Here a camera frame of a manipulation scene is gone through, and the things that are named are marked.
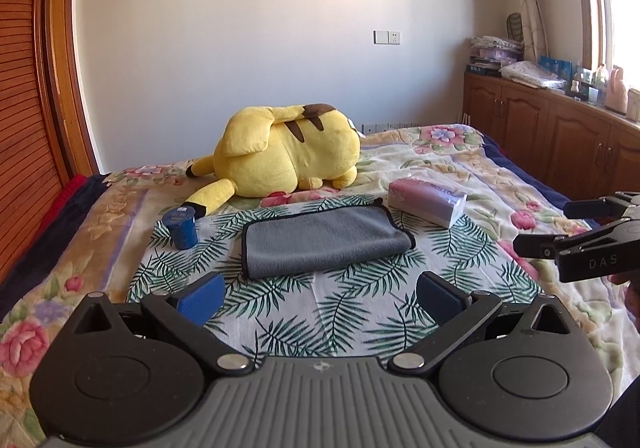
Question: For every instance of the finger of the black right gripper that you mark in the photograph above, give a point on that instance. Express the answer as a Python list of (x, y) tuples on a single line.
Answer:
[(537, 246)]

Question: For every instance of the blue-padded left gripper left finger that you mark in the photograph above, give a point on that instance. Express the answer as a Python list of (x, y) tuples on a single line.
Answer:
[(179, 318)]

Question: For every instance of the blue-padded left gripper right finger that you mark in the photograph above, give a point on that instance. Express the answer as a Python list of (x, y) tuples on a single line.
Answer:
[(461, 319)]

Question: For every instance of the purple and grey towel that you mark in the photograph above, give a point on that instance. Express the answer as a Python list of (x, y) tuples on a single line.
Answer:
[(321, 241)]

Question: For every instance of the palm leaf print cloth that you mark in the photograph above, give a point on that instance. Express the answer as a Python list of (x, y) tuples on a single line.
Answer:
[(367, 309)]

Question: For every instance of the dark blue cup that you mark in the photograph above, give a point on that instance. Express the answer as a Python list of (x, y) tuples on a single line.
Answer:
[(180, 222)]

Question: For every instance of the wooden low cabinet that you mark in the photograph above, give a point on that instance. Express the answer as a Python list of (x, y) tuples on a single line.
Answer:
[(581, 151)]

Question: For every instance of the floral bed quilt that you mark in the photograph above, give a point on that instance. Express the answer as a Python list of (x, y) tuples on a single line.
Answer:
[(98, 240)]

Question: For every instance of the pink tissue pack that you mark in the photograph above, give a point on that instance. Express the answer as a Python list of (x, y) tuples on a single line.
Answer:
[(436, 204)]

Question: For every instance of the red blanket edge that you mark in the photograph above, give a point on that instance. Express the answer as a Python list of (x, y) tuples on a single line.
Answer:
[(61, 200)]

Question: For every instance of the yellow Pikachu plush toy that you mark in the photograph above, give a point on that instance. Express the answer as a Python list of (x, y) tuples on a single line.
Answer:
[(266, 150)]

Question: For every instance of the stack of folded linens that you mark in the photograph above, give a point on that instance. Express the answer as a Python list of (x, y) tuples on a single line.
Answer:
[(489, 54)]

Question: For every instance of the wooden louvered wardrobe door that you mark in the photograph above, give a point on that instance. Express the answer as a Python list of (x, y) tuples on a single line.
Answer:
[(45, 139)]

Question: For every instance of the white wall socket plate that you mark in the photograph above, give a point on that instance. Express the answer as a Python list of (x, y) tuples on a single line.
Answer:
[(386, 37)]

